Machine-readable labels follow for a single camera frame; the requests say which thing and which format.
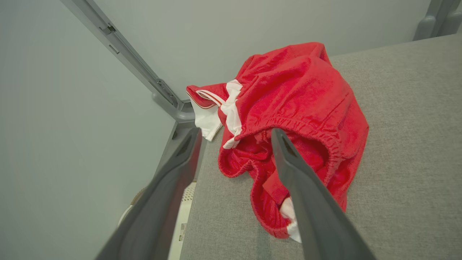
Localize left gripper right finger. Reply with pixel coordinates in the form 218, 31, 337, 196
271, 127, 376, 260

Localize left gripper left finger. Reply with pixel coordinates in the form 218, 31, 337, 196
95, 126, 202, 260

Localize red shirt white sleeves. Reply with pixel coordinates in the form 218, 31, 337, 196
186, 82, 231, 142

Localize red shorts white trim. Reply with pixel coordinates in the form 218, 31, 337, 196
218, 42, 369, 243

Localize beige vented appliance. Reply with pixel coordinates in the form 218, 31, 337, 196
168, 182, 197, 260

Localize round white base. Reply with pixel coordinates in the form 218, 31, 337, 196
118, 186, 147, 227

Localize grey fabric sofa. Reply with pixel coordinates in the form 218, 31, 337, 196
180, 34, 462, 260

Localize grey metal partition rail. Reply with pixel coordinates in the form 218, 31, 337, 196
61, 0, 196, 122

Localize grey partition post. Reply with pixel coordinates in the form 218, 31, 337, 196
413, 0, 462, 41

